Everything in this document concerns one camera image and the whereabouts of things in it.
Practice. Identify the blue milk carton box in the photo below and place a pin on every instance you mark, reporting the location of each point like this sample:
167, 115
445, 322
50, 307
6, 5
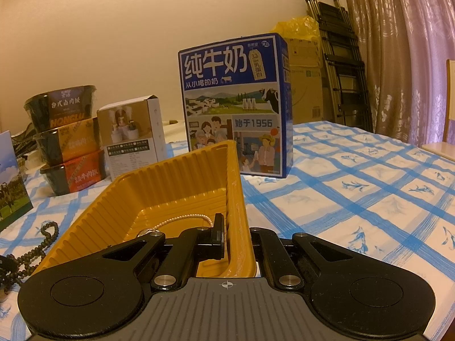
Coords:
234, 106

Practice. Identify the orange instant meal bowl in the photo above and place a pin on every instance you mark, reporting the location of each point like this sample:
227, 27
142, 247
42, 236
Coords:
67, 142

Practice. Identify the small white brown box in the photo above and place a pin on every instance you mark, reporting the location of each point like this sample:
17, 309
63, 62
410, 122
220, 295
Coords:
131, 138

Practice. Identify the brown cardboard box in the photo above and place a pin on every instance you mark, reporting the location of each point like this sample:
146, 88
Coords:
307, 88

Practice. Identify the wooden chair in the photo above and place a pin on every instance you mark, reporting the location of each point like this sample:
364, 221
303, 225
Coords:
448, 124

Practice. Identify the yellow plastic bag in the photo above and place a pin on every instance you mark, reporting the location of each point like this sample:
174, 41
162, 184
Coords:
295, 26

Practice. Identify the green cow picture box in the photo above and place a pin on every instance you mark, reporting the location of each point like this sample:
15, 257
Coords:
12, 188

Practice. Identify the black instant meal bowl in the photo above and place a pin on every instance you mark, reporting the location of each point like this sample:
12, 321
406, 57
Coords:
60, 106

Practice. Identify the blue checkered tablecloth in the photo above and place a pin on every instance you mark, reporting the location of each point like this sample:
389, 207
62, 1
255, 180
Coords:
355, 184

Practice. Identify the yellow plastic tray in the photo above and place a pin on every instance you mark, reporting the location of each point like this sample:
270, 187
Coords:
170, 195

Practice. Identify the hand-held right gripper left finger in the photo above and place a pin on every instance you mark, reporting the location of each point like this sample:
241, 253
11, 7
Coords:
218, 234

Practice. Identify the silver metal jewelry piece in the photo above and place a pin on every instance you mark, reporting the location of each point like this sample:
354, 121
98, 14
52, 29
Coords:
147, 233

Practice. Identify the black folding ladder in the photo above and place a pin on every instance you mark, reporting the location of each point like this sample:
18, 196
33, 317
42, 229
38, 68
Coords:
341, 60

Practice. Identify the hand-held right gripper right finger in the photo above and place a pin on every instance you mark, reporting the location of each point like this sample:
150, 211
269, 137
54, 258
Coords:
263, 247

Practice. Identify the red instant meal bowl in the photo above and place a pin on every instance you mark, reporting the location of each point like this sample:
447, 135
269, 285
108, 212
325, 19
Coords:
74, 174

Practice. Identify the pink patterned curtain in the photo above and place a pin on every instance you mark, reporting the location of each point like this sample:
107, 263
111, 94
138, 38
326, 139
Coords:
401, 49

